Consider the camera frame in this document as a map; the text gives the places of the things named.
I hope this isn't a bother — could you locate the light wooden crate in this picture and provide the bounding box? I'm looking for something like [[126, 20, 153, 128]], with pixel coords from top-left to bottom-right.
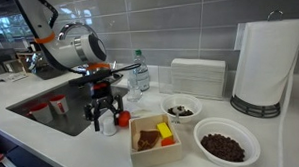
[[128, 112, 183, 167]]

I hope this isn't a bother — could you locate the stainless steel sink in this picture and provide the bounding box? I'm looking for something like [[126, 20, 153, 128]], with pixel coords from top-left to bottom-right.
[[3, 78, 131, 140]]

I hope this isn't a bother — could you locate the yellow toy block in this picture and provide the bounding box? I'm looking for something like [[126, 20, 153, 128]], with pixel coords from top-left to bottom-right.
[[156, 121, 174, 140]]

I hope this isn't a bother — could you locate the white folded napkin stack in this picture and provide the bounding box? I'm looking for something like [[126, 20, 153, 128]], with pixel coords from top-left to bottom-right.
[[170, 56, 229, 103]]

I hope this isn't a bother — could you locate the water bottle green cap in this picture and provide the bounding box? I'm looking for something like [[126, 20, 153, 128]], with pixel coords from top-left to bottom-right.
[[132, 48, 152, 93]]

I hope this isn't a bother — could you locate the coffee beans pile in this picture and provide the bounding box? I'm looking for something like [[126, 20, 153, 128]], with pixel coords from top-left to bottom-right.
[[199, 132, 246, 165], [166, 105, 195, 118]]

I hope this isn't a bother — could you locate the printed paper sheet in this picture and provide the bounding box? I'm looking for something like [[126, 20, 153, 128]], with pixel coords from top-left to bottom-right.
[[0, 72, 29, 84]]

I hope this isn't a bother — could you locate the red toy block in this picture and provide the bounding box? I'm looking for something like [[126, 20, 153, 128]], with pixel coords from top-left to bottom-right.
[[160, 137, 176, 147]]

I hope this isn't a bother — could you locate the white plastic bowl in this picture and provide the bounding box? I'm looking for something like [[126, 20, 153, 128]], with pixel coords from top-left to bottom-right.
[[160, 92, 204, 124], [192, 115, 262, 167]]

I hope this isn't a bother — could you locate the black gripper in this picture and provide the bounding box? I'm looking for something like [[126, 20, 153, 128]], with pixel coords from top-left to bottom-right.
[[82, 81, 125, 133]]

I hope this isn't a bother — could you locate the white coffee pod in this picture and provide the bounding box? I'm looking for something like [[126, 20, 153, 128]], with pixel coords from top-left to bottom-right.
[[102, 116, 118, 137]]

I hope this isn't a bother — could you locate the brown toy steak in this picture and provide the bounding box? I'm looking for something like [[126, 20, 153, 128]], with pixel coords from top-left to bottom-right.
[[135, 128, 162, 152]]

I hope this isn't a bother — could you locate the white mug red inside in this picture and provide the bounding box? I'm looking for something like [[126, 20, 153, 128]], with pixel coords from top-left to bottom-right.
[[23, 102, 54, 126]]

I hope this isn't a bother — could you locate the clear acrylic napkin holder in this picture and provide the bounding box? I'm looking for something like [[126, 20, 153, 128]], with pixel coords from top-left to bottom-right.
[[157, 64, 175, 95]]

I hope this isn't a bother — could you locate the clear glass cup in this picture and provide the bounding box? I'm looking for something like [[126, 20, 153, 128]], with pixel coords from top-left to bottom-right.
[[125, 69, 143, 103]]

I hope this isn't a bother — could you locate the red toy tomato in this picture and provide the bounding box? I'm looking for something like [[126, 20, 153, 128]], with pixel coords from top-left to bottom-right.
[[117, 109, 132, 128]]

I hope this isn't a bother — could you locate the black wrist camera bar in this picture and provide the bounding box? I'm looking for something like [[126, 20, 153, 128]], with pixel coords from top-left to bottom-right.
[[68, 62, 142, 86]]

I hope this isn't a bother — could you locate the black wire towel holder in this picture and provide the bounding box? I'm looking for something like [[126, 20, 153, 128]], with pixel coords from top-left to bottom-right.
[[226, 9, 289, 121]]

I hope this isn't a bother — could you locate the white paper towel roll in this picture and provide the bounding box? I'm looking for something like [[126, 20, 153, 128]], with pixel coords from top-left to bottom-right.
[[229, 18, 299, 109]]

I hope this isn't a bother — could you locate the metal spoon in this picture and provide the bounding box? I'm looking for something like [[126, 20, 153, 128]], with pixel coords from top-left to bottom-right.
[[170, 104, 189, 125]]

